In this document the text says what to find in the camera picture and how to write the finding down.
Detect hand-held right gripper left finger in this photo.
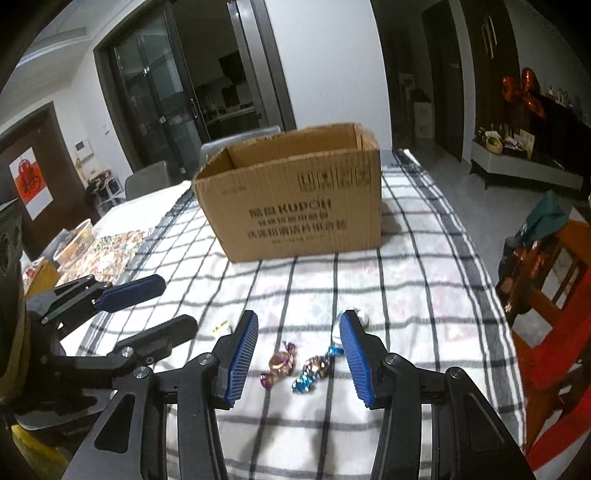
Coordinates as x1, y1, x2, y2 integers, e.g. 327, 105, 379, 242
62, 310, 259, 480

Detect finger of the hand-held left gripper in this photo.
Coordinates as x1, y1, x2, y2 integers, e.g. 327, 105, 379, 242
25, 274, 167, 326
64, 315, 198, 376

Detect yellow tissue box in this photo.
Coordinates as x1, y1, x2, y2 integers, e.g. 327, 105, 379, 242
23, 258, 61, 298

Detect floral patterned mat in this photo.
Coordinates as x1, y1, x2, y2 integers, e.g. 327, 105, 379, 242
58, 228, 153, 287

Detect brown cardboard box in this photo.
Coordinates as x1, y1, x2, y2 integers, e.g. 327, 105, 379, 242
191, 122, 383, 264

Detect green cloth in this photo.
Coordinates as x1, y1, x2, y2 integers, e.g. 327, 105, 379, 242
519, 190, 568, 243

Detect dark shiny bag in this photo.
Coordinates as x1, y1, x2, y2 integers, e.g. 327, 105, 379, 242
496, 235, 550, 319

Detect grey white sideboard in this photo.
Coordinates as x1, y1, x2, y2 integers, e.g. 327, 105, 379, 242
470, 138, 585, 190

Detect dark glass sliding door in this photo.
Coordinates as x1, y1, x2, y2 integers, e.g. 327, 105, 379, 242
92, 0, 296, 185

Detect clear plastic basket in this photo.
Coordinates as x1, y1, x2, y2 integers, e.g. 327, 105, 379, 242
53, 219, 95, 266

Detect blue gold twist-wrapped candy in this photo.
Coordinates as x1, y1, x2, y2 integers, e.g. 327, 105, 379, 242
291, 345, 345, 395

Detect black white checked cloth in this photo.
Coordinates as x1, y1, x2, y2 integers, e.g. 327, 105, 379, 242
74, 161, 527, 480

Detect silver candy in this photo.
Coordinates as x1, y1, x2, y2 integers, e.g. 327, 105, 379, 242
333, 310, 371, 347

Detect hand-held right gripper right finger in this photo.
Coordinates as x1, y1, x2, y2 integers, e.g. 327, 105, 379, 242
338, 310, 536, 480

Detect white shoe rack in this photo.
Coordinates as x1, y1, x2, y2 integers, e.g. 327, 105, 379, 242
85, 170, 125, 208

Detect brown wooden door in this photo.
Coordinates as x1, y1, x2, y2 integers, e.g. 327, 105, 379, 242
0, 102, 100, 259

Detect grey dining chair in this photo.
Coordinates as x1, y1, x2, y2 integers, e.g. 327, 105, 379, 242
200, 126, 282, 167
124, 161, 171, 201

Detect orange wooden chair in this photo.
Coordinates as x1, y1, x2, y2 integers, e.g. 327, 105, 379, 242
496, 219, 591, 467

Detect red foil balloons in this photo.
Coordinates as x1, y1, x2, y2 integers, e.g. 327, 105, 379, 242
502, 68, 548, 116

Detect red white paper poster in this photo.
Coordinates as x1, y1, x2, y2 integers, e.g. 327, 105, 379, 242
9, 147, 51, 220

